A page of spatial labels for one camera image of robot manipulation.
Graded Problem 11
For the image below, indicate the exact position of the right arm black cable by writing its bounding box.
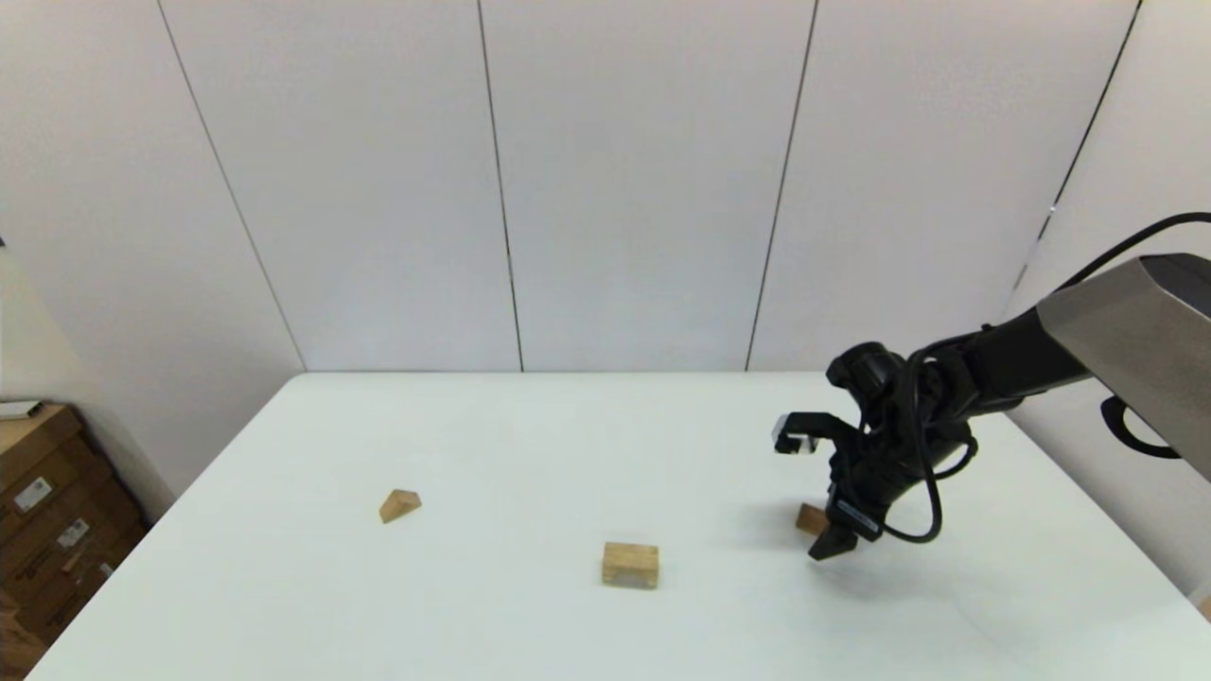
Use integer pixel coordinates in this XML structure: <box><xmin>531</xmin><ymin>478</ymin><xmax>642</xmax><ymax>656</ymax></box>
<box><xmin>875</xmin><ymin>213</ymin><xmax>1211</xmax><ymax>546</ymax></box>

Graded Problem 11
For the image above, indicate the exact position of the arched wooden block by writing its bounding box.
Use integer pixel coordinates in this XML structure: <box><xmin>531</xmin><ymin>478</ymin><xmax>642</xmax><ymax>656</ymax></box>
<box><xmin>602</xmin><ymin>541</ymin><xmax>660</xmax><ymax>590</ymax></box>

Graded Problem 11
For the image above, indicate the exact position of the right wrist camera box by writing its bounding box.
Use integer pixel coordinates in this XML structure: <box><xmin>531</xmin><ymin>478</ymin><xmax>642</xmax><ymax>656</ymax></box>
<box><xmin>772</xmin><ymin>413</ymin><xmax>826</xmax><ymax>458</ymax></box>

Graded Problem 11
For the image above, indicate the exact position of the brown cardboard box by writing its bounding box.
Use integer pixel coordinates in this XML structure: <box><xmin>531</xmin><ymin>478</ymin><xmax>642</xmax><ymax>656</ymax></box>
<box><xmin>0</xmin><ymin>525</ymin><xmax>152</xmax><ymax>646</ymax></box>
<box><xmin>0</xmin><ymin>406</ymin><xmax>96</xmax><ymax>516</ymax></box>
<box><xmin>0</xmin><ymin>596</ymin><xmax>48</xmax><ymax>681</ymax></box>
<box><xmin>0</xmin><ymin>478</ymin><xmax>129</xmax><ymax>580</ymax></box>

